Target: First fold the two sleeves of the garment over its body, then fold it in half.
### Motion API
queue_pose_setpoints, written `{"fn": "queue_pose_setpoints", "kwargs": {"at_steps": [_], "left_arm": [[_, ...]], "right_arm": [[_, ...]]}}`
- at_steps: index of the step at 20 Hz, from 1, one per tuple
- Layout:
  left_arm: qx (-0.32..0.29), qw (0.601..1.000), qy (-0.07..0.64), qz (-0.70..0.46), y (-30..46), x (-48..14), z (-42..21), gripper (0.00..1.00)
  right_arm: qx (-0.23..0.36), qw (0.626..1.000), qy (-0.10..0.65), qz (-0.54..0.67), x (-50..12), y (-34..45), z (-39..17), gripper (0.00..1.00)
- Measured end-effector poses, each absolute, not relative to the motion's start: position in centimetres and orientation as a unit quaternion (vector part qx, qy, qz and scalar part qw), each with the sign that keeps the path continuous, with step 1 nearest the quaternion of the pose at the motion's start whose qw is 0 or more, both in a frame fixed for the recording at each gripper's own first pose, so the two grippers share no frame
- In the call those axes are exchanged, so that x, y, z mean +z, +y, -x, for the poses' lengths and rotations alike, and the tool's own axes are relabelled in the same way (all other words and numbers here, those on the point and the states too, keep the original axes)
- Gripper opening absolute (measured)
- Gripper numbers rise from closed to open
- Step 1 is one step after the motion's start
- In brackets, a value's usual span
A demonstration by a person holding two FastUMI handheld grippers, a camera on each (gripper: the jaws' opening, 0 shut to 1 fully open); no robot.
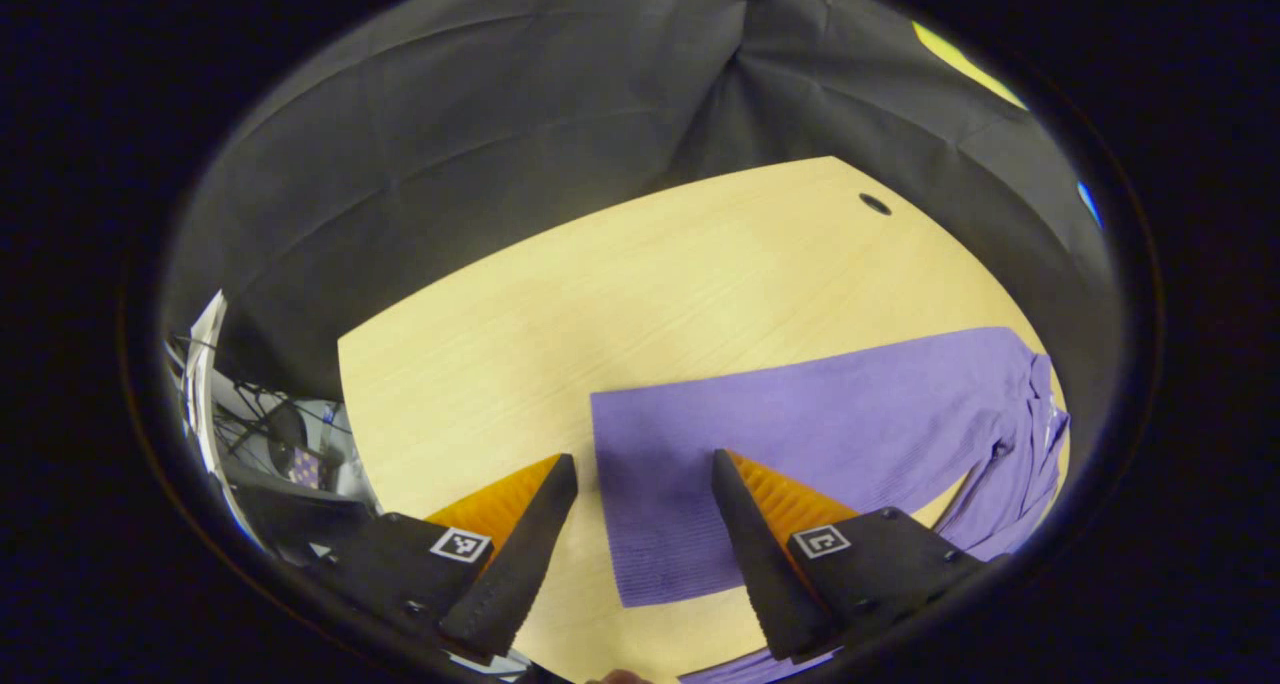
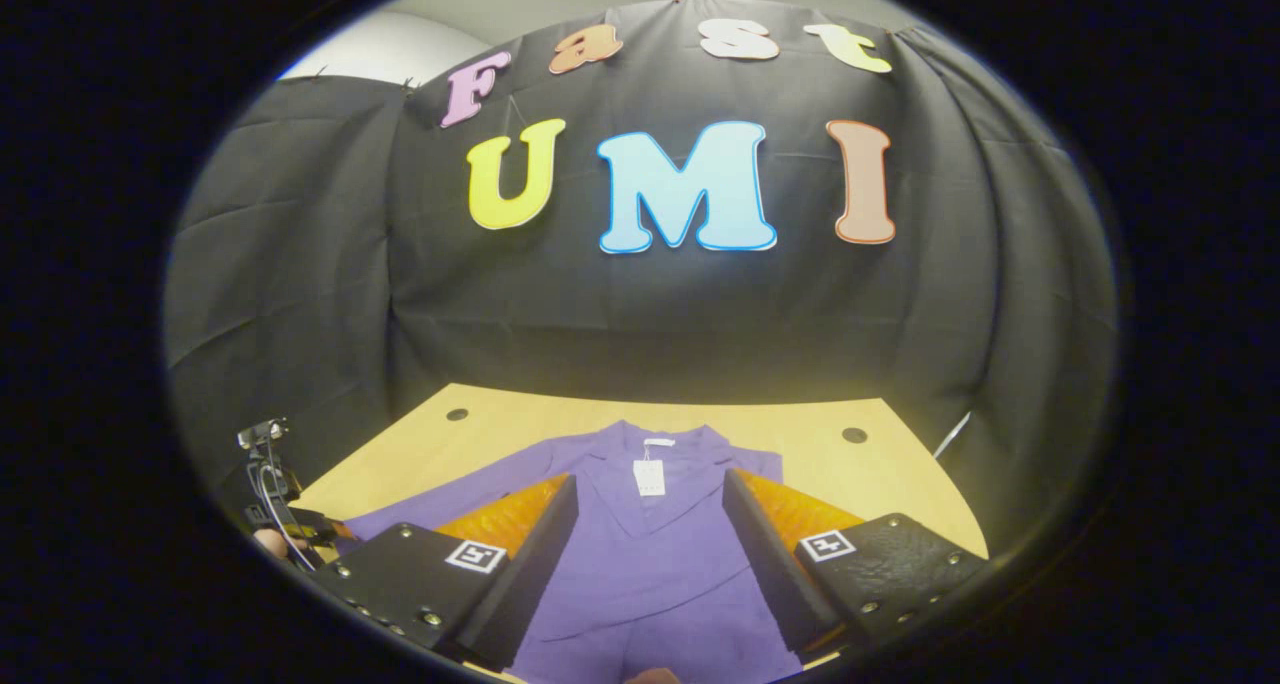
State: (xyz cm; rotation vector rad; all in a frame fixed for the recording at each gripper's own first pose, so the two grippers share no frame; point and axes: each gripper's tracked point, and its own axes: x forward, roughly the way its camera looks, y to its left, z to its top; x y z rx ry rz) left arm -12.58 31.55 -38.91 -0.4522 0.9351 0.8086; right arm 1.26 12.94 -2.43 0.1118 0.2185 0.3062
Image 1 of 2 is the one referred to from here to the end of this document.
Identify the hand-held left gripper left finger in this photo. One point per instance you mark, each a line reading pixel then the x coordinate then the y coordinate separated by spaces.
pixel 520 564

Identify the black backdrop cloth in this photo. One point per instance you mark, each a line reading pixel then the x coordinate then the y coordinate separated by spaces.
pixel 500 114

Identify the purple knit shirt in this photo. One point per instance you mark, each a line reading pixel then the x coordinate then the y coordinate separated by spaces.
pixel 800 424

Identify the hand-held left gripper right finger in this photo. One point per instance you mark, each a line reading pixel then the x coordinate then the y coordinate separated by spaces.
pixel 765 574

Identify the white panel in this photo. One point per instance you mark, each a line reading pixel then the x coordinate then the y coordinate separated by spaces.
pixel 205 364

